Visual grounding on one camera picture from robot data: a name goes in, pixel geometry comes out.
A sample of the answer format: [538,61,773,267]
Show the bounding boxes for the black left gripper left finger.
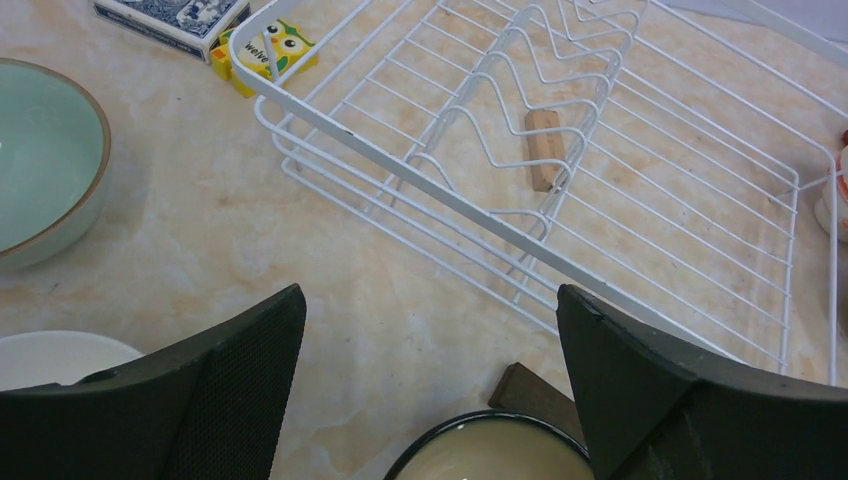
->
[1,284,307,479]

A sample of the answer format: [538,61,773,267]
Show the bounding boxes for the light green celadon bowl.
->
[1,58,111,272]

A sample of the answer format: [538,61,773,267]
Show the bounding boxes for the blue playing card box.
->
[91,0,252,63]

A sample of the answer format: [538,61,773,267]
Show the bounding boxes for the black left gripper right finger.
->
[556,285,847,479]

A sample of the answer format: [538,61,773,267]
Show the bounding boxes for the yellow owl card box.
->
[210,19,314,98]

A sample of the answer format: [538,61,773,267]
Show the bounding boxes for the dark teal bowl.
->
[385,410,594,479]

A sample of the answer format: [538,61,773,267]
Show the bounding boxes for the white orange pattern bowl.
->
[814,131,847,243]

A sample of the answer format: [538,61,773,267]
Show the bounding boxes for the small wooden block under rack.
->
[524,110,565,192]

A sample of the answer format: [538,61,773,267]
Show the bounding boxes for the large white bowl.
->
[1,330,142,391]

